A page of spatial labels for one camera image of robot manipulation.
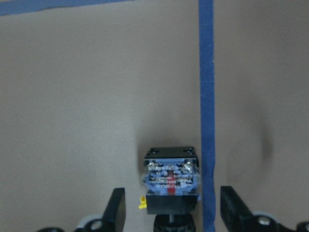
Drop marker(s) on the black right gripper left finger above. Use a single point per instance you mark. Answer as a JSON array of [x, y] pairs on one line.
[[113, 218]]

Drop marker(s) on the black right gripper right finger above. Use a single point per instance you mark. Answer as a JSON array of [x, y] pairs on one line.
[[237, 217]]

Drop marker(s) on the yellow push button switch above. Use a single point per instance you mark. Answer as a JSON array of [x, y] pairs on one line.
[[171, 179]]

